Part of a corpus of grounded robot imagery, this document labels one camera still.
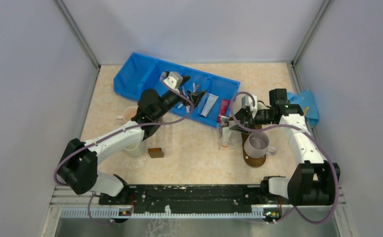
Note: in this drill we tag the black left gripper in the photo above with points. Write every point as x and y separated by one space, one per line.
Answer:
195 97

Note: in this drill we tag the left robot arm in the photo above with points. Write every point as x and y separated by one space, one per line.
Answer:
78 167

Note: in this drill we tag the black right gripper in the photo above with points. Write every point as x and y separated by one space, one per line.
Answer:
241 114

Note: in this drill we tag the blue crumpled cloth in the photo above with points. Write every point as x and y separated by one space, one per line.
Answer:
306 101

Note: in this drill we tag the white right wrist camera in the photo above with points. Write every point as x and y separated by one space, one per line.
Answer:
251 102

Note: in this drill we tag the brown oval wooden tray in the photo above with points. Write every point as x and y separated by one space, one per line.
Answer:
252 162

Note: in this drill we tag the grey ceramic mug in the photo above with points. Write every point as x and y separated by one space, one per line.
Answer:
258 145

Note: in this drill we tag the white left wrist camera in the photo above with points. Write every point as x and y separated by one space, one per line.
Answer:
173 80

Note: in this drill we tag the white ceramic mug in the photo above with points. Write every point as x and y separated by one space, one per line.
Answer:
127 114

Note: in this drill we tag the blue divided storage bin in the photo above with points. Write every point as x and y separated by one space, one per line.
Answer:
141 72

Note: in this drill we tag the white tube orange cap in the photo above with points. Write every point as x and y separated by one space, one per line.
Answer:
225 134

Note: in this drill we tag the white tube black cap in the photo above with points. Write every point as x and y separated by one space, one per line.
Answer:
209 103

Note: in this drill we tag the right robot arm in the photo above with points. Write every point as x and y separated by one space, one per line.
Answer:
315 179

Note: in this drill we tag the clear holder with wooden ends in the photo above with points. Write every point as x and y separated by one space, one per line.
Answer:
159 145

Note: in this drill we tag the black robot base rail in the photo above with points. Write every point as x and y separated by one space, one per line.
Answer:
201 200

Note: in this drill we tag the cream speckled ceramic mug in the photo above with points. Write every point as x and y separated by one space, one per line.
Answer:
135 150

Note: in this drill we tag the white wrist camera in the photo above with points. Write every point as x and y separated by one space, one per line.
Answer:
173 80
251 102

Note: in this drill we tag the clear textured acrylic tray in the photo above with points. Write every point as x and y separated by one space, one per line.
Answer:
235 140

